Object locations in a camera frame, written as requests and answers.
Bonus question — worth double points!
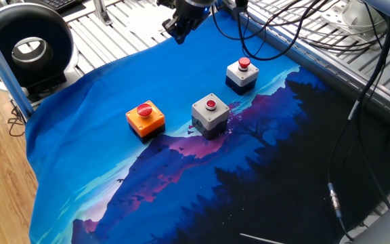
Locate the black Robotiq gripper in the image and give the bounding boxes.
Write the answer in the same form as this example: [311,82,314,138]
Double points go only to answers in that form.
[162,0,213,45]

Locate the white navy button box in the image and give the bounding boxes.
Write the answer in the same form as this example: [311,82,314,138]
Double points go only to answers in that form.
[225,56,260,96]

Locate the grey button box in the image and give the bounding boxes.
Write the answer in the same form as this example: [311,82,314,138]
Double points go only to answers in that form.
[191,93,230,140]

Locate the orange button box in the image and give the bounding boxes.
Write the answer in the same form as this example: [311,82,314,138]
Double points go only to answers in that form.
[125,100,166,144]

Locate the white paper sheet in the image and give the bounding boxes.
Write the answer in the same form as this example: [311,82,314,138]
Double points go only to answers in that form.
[123,8,172,38]

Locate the blue landscape printed cloth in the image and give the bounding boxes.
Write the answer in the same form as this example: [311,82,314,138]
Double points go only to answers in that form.
[24,9,390,244]

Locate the black keyboard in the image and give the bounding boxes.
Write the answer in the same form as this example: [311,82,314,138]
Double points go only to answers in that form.
[41,0,84,12]

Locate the silver mounting plate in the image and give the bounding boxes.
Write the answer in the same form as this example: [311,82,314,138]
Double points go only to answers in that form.
[320,0,387,47]

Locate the white zip tie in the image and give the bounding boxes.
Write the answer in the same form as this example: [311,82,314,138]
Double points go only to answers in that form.
[238,232,284,244]

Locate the black looping wrist cable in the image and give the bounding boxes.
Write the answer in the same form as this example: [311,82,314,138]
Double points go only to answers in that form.
[211,0,321,62]

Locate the small aluminium upright bracket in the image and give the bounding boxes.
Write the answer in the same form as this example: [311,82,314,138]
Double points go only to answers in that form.
[91,0,114,26]

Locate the black ring lamp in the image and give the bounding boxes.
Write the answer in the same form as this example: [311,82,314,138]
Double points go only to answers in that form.
[0,2,80,92]

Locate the black cable bundle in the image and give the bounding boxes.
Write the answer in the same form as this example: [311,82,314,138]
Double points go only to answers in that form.
[282,0,390,52]

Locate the grey aluminium table rail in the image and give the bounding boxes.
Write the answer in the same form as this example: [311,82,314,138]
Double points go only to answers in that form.
[221,0,390,128]

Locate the aluminium frame post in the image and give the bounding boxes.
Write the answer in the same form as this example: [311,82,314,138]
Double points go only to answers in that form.
[0,15,35,119]

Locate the thin black floor cable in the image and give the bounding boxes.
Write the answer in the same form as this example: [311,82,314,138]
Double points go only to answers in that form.
[7,101,26,138]

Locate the black cable with metal connector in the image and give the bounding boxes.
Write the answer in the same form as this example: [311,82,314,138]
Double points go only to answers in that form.
[326,13,390,242]

